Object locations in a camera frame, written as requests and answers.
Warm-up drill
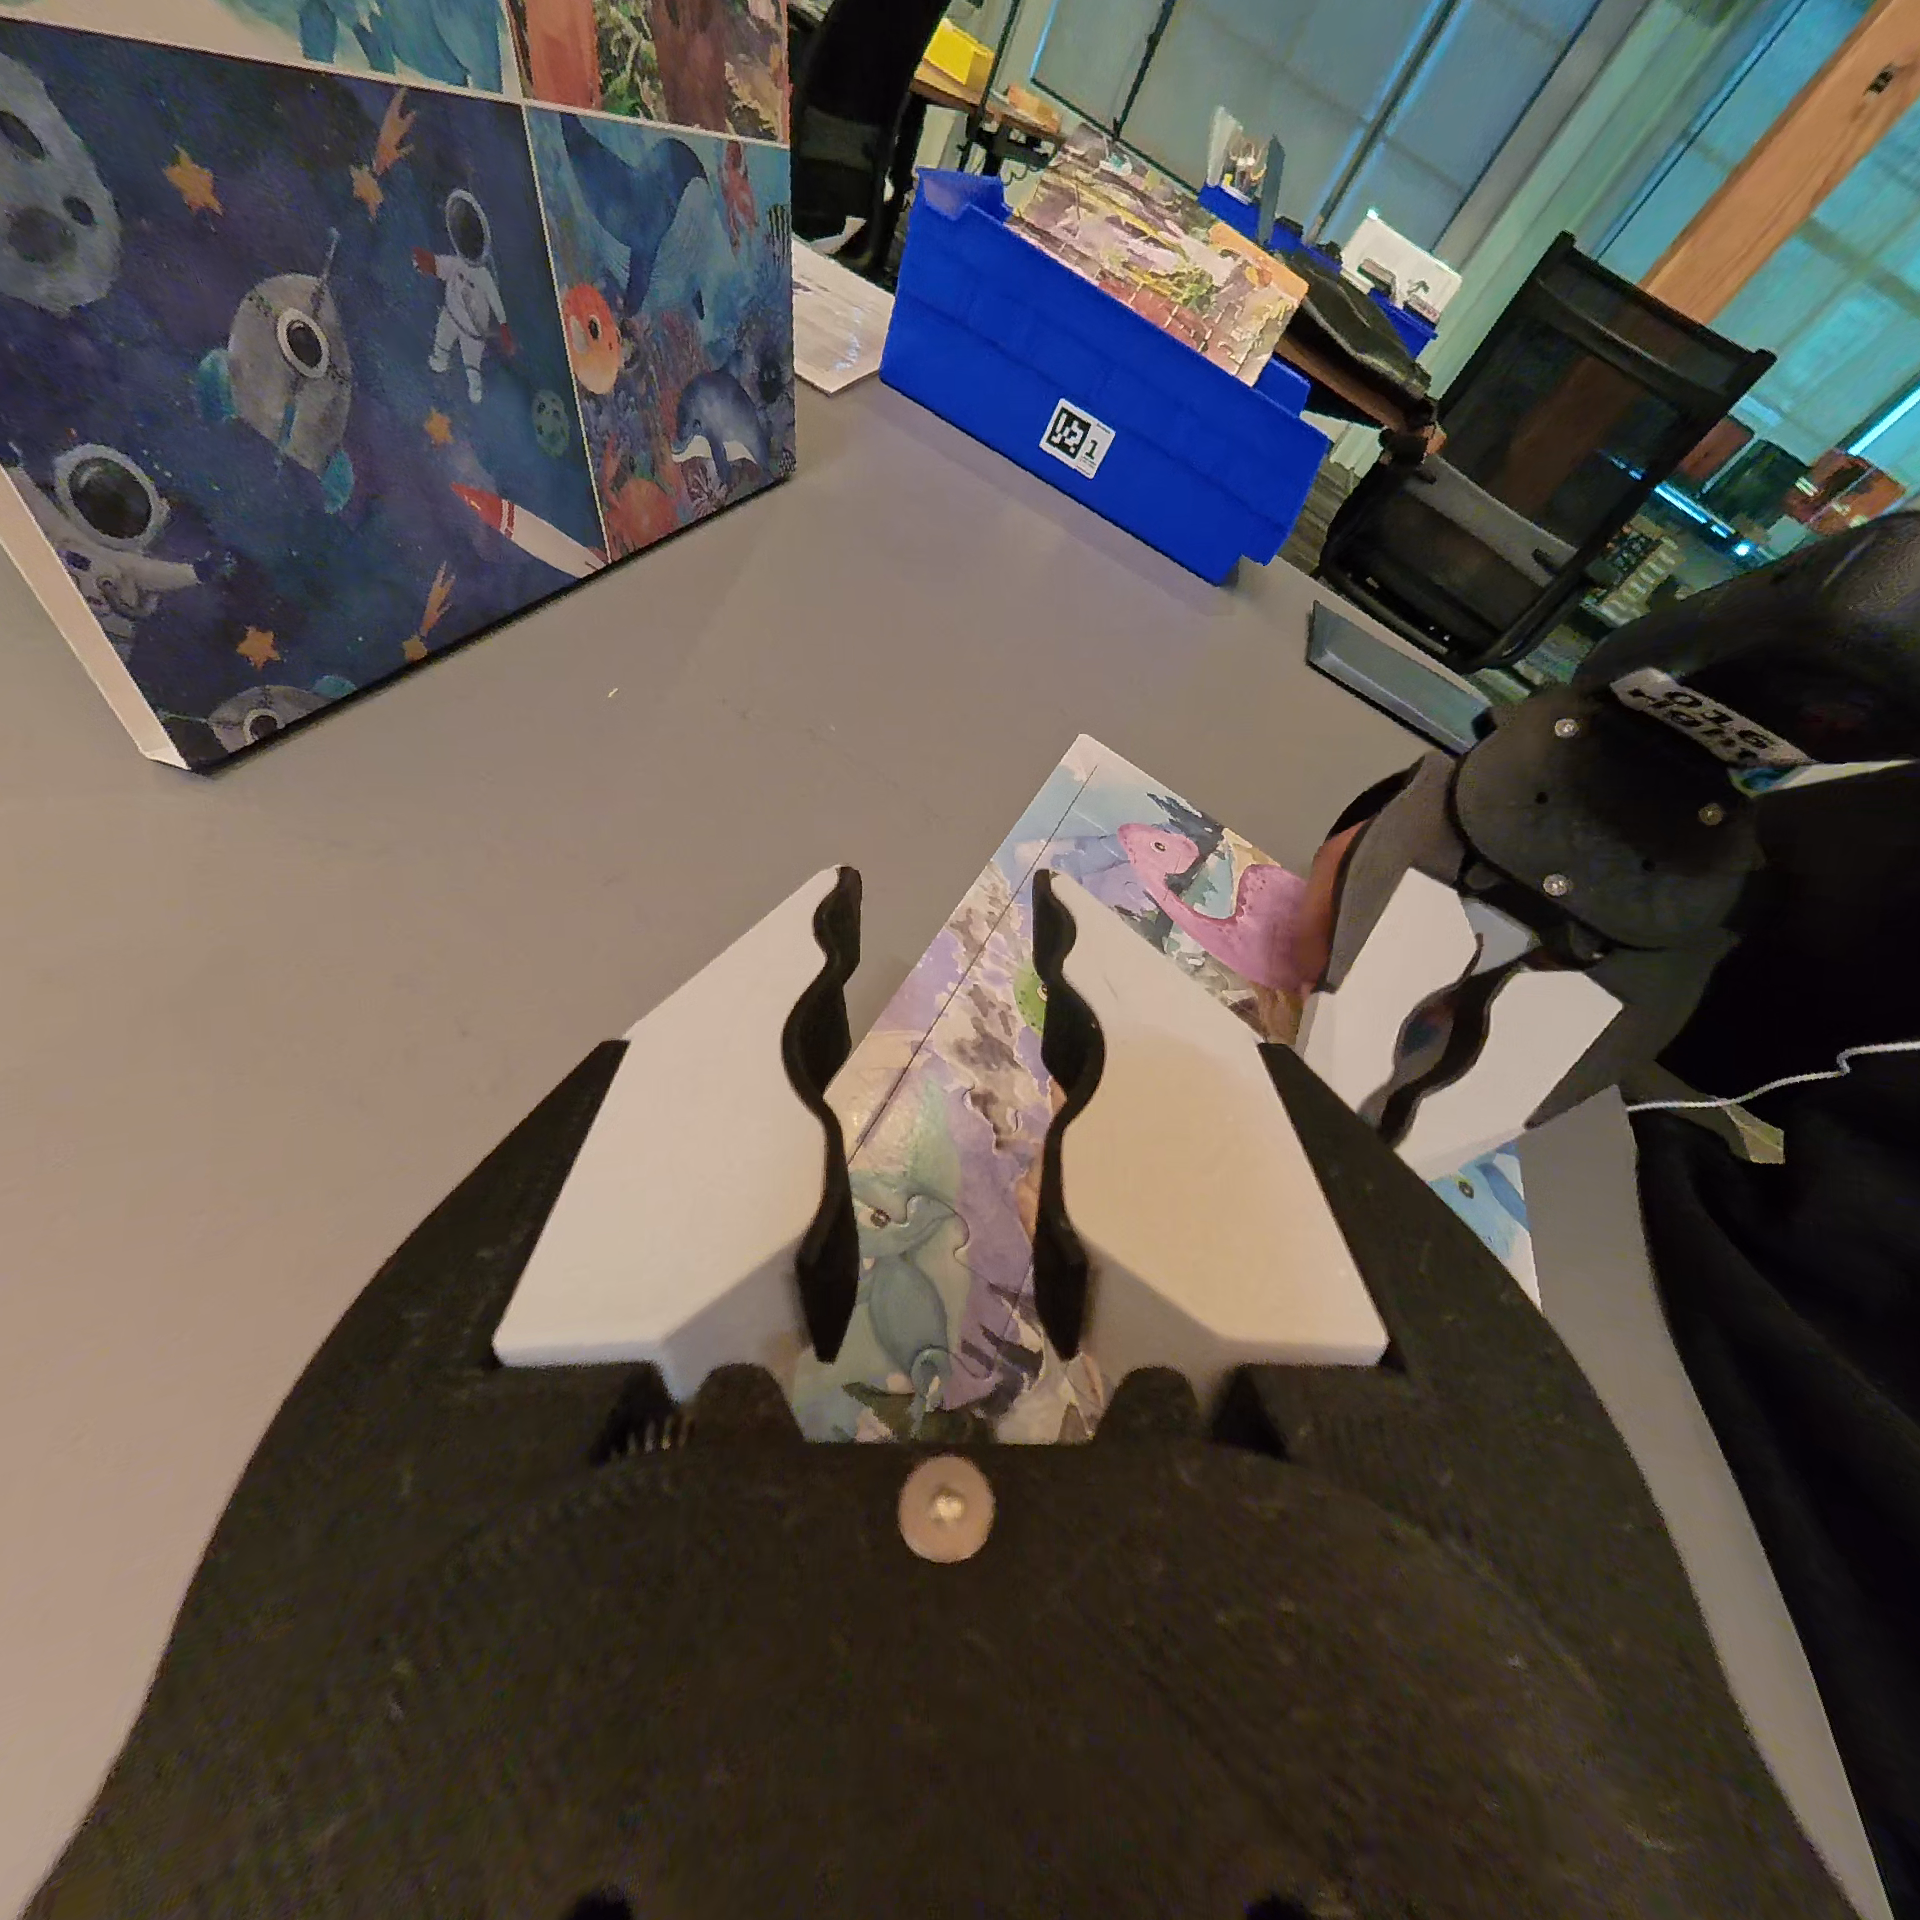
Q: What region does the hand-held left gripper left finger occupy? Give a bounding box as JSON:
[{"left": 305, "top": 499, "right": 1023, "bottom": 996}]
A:
[{"left": 496, "top": 864, "right": 874, "bottom": 1408}]

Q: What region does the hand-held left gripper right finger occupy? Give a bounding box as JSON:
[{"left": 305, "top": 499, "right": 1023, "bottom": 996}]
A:
[{"left": 1026, "top": 867, "right": 1392, "bottom": 1374}]

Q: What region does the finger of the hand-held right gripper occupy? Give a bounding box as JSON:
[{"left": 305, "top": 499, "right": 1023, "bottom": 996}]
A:
[
  {"left": 1372, "top": 957, "right": 1633, "bottom": 1184},
  {"left": 1298, "top": 864, "right": 1490, "bottom": 1124}
]

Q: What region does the dinosaur jigsaw puzzle board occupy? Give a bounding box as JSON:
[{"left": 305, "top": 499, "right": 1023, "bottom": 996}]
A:
[{"left": 792, "top": 731, "right": 1548, "bottom": 1444}]

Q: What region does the person's right hand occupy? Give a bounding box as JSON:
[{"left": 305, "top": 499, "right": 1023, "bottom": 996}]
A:
[{"left": 1298, "top": 822, "right": 1354, "bottom": 992}]

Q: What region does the black mesh office chair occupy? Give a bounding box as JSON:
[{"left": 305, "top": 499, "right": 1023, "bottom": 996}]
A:
[{"left": 1320, "top": 232, "right": 1778, "bottom": 672}]

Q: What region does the small white box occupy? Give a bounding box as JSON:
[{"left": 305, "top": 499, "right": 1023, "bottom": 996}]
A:
[{"left": 1340, "top": 210, "right": 1465, "bottom": 294}]

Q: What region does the wooden beam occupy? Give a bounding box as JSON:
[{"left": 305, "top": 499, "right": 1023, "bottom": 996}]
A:
[{"left": 1642, "top": 0, "right": 1920, "bottom": 324}]

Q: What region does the colourful jigsaw puzzle board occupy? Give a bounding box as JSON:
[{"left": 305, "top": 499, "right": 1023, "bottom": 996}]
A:
[{"left": 1001, "top": 128, "right": 1309, "bottom": 388}]

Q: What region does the clear plastic container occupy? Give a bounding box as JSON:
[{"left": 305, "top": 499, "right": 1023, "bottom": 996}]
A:
[{"left": 1208, "top": 105, "right": 1289, "bottom": 196}]

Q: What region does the white paper sheet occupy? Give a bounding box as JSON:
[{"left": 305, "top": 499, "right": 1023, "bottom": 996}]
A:
[{"left": 792, "top": 241, "right": 896, "bottom": 396}]

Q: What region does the printed picture puzzle box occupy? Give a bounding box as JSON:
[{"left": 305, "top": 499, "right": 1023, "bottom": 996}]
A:
[{"left": 0, "top": 0, "right": 799, "bottom": 776}]

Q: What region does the white drawstring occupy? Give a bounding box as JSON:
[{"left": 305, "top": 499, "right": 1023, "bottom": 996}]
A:
[{"left": 1627, "top": 1043, "right": 1920, "bottom": 1166}]

